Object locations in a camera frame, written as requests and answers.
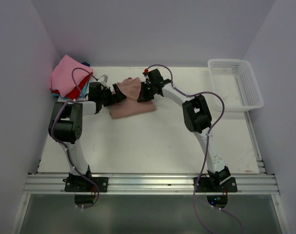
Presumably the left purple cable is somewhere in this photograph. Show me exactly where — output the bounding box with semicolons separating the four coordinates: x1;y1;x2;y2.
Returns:
50;67;101;209

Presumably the red t shirt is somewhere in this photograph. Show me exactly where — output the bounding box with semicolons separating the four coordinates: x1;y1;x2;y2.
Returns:
50;71;93;99

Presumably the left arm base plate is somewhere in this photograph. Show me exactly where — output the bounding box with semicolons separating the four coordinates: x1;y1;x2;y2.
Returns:
62;176;109;193

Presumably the white plastic basket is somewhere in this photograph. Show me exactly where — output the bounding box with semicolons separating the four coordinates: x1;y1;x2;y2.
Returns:
208;58;264;112

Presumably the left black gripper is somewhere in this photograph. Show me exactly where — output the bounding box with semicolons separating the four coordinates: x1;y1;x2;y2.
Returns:
99;84;126;107

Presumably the aluminium mounting rail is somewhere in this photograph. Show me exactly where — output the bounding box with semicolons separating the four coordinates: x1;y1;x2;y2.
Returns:
23;173;279;195

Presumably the purple cable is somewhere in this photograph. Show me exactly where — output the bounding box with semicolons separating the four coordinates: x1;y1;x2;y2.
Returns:
50;67;101;209
146;64;245;234

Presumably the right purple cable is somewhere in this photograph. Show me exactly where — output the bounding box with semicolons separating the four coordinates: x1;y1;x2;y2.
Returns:
146;64;245;234

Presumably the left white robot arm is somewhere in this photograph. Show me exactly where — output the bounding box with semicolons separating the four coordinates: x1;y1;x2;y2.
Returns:
48;82;127;192

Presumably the dusty pink printed t shirt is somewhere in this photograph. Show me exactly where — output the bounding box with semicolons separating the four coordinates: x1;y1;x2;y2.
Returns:
109;78;156;119

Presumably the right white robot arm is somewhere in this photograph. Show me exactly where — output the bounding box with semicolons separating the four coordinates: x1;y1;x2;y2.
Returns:
137;69;231;192

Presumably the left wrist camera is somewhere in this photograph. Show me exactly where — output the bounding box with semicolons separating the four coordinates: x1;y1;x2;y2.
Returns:
97;75;108;87

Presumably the teal t shirt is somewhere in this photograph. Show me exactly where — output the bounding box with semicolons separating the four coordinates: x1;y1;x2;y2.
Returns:
51;61;92;99

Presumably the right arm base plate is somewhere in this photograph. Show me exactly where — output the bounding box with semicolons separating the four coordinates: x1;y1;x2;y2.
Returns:
193;175;238;193

